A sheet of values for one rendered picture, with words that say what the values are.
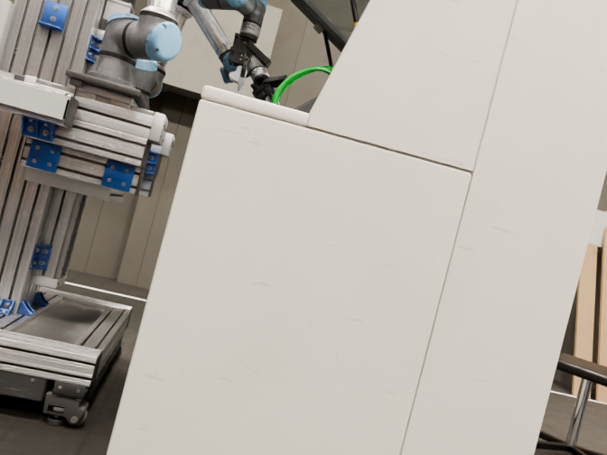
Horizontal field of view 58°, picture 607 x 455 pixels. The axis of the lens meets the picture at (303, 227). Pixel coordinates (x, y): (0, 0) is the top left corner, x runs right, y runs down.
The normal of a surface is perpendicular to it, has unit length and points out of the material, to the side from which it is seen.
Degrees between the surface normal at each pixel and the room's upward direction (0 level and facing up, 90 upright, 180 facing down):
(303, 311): 90
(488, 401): 90
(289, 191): 90
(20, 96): 90
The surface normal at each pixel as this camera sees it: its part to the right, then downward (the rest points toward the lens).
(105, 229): 0.18, 0.04
